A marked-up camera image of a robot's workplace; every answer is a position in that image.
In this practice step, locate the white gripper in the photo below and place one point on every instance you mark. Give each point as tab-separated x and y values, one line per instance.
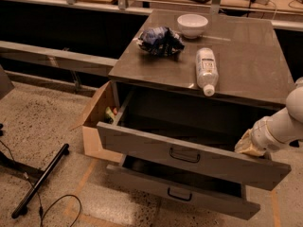
260	135

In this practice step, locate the grey top drawer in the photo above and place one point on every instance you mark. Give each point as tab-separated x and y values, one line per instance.
142	145

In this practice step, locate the grey drawer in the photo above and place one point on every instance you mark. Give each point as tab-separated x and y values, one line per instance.
187	187
142	145

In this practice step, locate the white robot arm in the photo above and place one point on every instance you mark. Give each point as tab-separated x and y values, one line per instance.
272	133

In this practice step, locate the grey bottom drawer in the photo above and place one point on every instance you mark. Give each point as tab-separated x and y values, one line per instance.
187	187

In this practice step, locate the grey metal drawer cabinet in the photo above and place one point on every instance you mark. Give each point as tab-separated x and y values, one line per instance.
254	80

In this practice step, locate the clear plastic water bottle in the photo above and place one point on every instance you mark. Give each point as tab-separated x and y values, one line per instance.
206	71

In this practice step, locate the white ceramic bowl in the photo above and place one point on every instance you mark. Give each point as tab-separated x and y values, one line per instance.
192	25

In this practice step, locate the crumpled blue chip bag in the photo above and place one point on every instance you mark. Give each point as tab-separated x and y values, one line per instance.
160	41

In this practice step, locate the green item in box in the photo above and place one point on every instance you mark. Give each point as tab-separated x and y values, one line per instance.
110	114

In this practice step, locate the brown cardboard box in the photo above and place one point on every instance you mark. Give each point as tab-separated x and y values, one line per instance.
93	112

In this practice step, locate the black stand leg bar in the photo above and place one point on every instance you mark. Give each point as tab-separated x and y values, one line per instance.
21	208

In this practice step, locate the grey metal frame rail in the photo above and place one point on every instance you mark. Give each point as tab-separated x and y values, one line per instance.
63	59

